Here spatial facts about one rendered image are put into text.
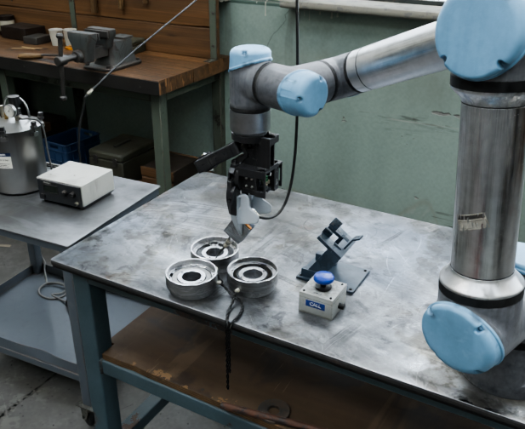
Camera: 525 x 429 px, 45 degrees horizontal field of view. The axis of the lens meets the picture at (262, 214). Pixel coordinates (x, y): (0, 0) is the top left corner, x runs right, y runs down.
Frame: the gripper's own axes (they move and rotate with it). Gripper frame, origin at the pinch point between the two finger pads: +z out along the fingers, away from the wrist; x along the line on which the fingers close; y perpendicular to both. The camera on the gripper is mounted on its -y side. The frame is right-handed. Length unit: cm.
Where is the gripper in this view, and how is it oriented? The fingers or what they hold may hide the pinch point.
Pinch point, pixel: (242, 224)
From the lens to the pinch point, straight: 127.9
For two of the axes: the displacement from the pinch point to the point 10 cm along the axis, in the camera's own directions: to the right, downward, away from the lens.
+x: 4.8, -3.8, 7.9
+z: 0.0, 9.0, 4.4
